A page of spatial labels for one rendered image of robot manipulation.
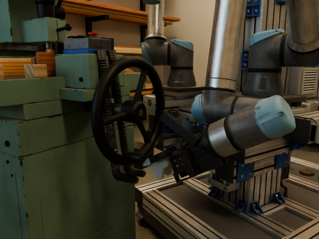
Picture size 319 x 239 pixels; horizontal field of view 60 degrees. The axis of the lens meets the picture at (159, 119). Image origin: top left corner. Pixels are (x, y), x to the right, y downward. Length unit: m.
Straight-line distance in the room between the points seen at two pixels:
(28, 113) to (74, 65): 0.17
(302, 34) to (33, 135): 0.80
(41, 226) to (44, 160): 0.18
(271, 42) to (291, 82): 0.48
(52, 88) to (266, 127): 0.53
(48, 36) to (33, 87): 0.22
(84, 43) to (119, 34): 3.51
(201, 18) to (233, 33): 3.83
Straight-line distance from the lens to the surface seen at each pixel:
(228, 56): 0.68
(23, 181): 0.78
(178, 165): 0.63
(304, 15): 0.89
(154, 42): 1.42
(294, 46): 1.00
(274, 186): 1.58
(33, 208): 0.82
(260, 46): 1.06
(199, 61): 4.47
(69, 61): 0.78
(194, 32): 4.55
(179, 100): 1.38
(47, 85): 0.77
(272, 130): 0.53
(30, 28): 0.99
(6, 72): 0.89
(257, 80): 1.06
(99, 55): 0.74
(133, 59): 0.71
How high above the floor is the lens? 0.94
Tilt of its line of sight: 12 degrees down
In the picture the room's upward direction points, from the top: straight up
